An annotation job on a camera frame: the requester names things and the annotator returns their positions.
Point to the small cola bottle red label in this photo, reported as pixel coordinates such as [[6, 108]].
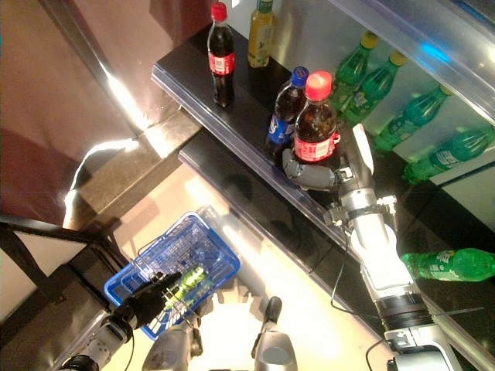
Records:
[[315, 123], [221, 58]]

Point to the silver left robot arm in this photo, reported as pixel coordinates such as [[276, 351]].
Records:
[[100, 344]]

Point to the white panel with black frame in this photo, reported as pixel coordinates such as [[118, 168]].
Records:
[[50, 247]]

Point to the blue plastic shopping basket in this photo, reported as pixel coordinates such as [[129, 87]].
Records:
[[185, 239]]

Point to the cola bottle blue label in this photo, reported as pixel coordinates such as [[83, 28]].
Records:
[[282, 116]]

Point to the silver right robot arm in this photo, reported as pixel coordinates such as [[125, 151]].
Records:
[[379, 239]]

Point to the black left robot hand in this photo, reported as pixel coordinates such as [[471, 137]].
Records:
[[143, 305]]

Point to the grey left robot leg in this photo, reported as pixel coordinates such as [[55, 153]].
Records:
[[170, 348]]

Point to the small green soda bottle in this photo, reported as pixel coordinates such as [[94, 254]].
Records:
[[189, 284]]

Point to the dark metal wall post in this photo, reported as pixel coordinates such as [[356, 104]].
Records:
[[89, 58]]

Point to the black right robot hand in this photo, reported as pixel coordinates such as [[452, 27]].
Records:
[[313, 175]]

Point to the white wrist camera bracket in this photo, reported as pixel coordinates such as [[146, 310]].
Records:
[[363, 150]]

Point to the yellow juice bottle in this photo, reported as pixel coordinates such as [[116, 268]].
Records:
[[262, 35]]

